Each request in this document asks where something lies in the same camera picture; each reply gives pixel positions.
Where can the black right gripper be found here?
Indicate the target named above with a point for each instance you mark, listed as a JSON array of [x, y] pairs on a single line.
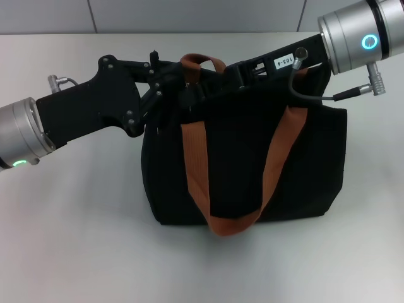
[[284, 61]]

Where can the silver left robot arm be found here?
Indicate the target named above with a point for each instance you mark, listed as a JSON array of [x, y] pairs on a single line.
[[22, 132]]

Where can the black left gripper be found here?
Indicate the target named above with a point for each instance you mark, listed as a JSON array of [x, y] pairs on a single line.
[[94, 104]]

